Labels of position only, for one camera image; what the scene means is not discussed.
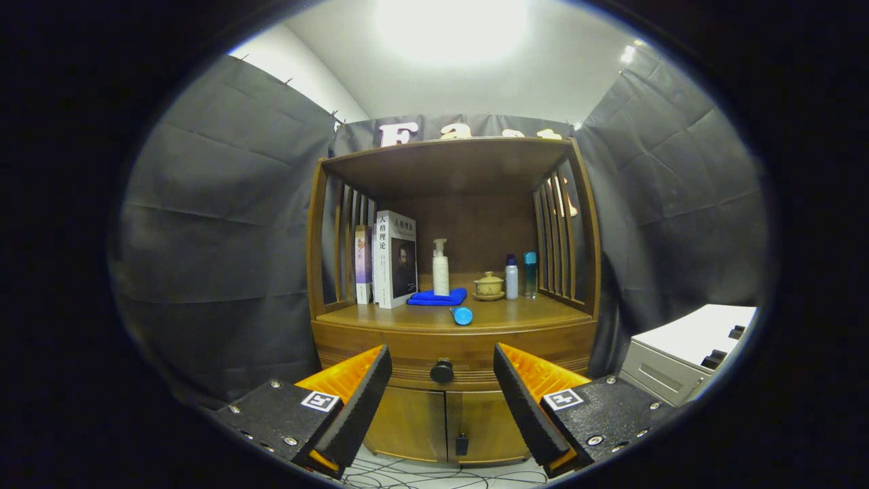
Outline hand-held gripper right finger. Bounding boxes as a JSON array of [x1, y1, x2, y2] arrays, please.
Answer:
[[493, 342, 680, 478]]

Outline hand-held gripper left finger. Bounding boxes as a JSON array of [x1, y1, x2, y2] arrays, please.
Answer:
[[210, 343, 394, 479]]

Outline plain wooden cabinet door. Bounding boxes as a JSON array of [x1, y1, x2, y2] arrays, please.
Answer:
[[363, 386, 449, 464]]

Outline wooden countertop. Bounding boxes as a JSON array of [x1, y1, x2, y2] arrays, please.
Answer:
[[316, 292, 593, 331]]

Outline white grey drawer unit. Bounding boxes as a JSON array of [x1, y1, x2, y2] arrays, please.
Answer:
[[619, 304, 758, 407]]

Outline brown wooden cabinet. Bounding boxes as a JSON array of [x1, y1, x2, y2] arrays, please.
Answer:
[[306, 136, 603, 468]]

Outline folded blue cloth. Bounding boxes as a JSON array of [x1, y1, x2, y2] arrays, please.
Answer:
[[407, 287, 468, 307]]

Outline thin purple book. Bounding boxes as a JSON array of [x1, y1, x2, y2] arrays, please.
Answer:
[[354, 225, 374, 305]]

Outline white book with portrait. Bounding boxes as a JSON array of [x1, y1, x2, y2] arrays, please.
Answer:
[[373, 210, 419, 310]]

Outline white pump bottle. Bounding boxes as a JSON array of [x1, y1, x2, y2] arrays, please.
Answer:
[[432, 238, 450, 297]]

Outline black backdrop cloth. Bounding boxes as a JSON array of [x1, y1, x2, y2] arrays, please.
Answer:
[[109, 44, 771, 412]]

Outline wooden cabinet door black handle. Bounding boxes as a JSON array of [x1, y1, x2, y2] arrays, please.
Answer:
[[445, 391, 532, 466]]

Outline black floor cables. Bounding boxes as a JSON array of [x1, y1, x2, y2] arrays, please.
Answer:
[[336, 448, 551, 489]]

